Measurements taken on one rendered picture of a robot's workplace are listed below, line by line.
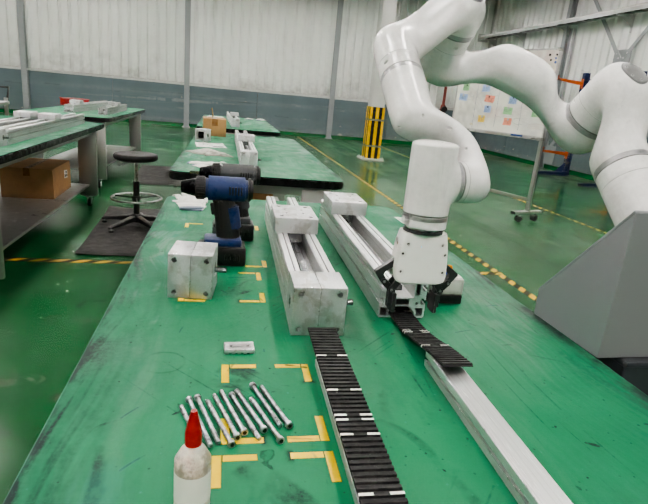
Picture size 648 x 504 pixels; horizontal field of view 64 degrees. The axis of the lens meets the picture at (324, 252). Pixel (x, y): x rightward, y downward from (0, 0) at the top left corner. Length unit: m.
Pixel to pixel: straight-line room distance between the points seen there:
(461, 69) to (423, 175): 0.44
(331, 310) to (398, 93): 0.44
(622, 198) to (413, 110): 0.47
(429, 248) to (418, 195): 0.10
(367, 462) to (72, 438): 0.36
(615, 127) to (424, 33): 0.45
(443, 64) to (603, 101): 0.35
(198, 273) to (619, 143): 0.92
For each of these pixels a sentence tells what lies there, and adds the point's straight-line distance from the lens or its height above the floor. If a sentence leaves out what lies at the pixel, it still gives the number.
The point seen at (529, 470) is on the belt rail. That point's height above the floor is 0.81.
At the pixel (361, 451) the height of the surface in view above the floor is 0.81.
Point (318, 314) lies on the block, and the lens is 0.96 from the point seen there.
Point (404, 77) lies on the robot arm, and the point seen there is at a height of 1.26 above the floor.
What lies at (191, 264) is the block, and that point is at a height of 0.85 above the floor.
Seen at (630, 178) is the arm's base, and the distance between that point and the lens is 1.24.
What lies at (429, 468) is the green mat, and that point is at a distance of 0.71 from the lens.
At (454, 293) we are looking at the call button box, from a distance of 1.22.
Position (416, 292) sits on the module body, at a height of 0.83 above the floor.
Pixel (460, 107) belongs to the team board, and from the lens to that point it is 7.46.
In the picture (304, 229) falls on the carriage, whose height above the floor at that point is 0.88.
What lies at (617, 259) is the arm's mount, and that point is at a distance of 1.08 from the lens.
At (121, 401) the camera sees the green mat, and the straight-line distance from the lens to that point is 0.80.
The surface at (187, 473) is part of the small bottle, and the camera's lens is 0.57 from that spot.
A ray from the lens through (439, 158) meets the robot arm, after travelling 0.94.
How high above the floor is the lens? 1.21
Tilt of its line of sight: 17 degrees down
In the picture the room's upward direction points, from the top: 5 degrees clockwise
